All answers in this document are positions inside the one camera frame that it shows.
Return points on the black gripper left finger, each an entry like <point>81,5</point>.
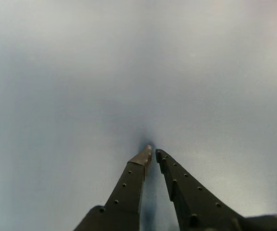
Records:
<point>123,192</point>

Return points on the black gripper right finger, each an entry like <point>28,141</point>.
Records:
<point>191,202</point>

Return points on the dark grey-blue table mat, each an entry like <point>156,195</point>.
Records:
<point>80,96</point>

